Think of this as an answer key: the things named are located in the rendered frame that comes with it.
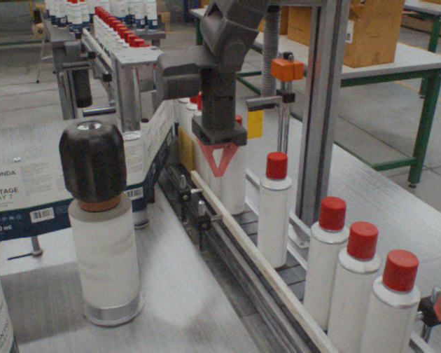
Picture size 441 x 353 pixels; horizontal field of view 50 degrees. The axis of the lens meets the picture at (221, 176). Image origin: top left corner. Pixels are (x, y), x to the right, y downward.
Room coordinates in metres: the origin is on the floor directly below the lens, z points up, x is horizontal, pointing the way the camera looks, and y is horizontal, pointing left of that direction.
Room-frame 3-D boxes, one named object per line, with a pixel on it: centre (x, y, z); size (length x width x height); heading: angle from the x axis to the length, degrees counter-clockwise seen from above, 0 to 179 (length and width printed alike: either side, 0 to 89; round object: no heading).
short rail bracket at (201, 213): (0.76, 0.04, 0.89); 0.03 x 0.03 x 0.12; 22
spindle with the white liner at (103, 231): (0.56, 0.17, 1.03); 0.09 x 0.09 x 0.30
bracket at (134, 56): (1.09, 0.19, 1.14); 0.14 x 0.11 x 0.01; 22
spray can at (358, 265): (0.47, -0.17, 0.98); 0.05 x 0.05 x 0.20
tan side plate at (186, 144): (1.00, 0.08, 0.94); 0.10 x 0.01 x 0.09; 22
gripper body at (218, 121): (0.75, 0.00, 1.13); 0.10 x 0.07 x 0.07; 22
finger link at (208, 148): (0.76, 0.01, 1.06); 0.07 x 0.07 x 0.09; 22
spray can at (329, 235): (0.53, -0.15, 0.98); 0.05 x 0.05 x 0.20
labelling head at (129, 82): (1.09, 0.18, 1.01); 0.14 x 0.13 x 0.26; 22
